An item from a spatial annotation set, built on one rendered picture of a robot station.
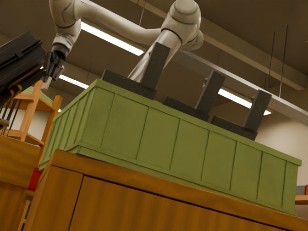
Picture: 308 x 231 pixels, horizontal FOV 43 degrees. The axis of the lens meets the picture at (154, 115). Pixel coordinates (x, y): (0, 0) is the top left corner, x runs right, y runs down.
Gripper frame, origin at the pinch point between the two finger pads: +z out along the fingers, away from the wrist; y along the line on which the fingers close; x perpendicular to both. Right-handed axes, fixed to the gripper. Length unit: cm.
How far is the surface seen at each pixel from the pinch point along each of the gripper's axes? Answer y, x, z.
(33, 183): 33, 25, 32
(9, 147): -16.3, -18.0, 42.6
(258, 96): -1, -97, 24
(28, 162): -9, -21, 45
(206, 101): -10, -85, 30
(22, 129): 156, 228, -96
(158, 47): -28, -78, 24
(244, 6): 317, 42, -400
